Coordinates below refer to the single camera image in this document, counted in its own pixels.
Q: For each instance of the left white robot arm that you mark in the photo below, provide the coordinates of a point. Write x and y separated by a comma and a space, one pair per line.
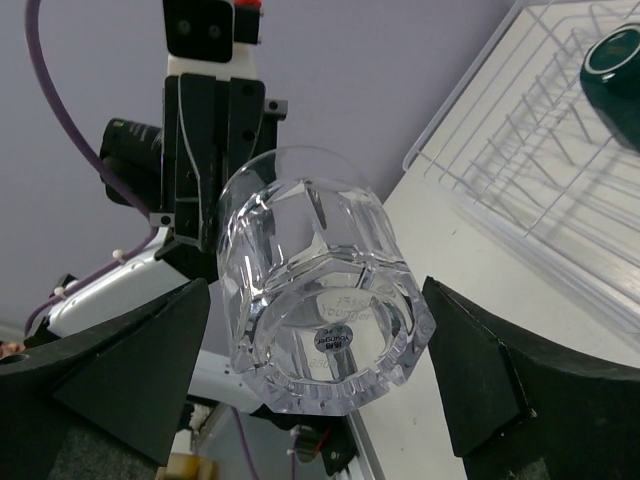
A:
131, 151

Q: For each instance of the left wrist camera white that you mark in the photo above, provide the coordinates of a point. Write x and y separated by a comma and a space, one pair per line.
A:
212, 38

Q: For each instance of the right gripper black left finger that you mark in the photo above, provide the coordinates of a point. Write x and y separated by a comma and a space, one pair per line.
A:
103, 403

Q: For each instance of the clear acrylic dish rack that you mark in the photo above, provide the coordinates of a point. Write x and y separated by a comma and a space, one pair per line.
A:
520, 149

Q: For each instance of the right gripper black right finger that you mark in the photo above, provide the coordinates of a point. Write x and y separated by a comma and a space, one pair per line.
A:
520, 406

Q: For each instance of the dark teal mug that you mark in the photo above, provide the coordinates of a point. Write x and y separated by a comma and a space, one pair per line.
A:
609, 78

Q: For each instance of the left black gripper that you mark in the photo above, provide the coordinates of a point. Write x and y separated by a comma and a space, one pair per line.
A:
211, 129

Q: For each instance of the clear glass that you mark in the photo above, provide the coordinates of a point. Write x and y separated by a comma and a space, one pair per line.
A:
324, 313

